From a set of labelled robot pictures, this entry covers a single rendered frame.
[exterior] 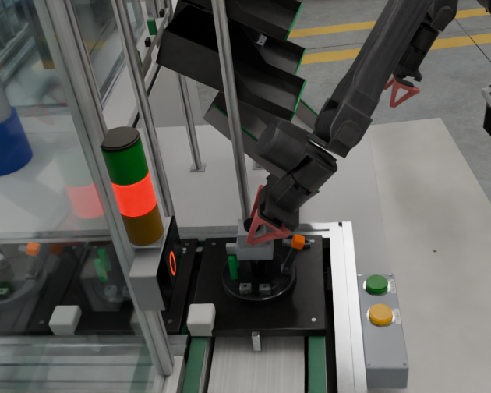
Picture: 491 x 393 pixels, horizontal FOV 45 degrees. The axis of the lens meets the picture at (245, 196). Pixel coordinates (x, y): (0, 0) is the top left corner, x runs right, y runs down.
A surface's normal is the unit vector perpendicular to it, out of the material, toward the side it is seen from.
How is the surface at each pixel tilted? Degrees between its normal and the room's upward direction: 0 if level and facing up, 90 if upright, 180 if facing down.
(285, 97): 25
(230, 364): 0
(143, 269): 0
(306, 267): 0
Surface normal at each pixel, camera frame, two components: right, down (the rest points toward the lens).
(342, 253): -0.11, -0.78
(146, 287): -0.07, 0.62
